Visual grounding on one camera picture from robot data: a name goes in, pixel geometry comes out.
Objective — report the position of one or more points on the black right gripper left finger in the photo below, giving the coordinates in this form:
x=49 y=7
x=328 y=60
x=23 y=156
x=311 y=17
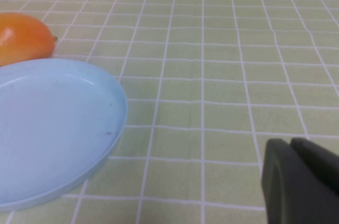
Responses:
x=291 y=195

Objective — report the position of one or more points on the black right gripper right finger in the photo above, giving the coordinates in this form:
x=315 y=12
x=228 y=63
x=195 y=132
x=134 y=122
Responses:
x=323 y=165

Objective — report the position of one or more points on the orange rounded mango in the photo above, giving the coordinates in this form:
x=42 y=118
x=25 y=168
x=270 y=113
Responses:
x=23 y=38

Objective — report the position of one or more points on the light blue round plate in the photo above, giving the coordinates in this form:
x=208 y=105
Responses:
x=53 y=128

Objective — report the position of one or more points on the green checked tablecloth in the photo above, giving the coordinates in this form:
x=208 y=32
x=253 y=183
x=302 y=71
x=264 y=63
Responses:
x=212 y=49

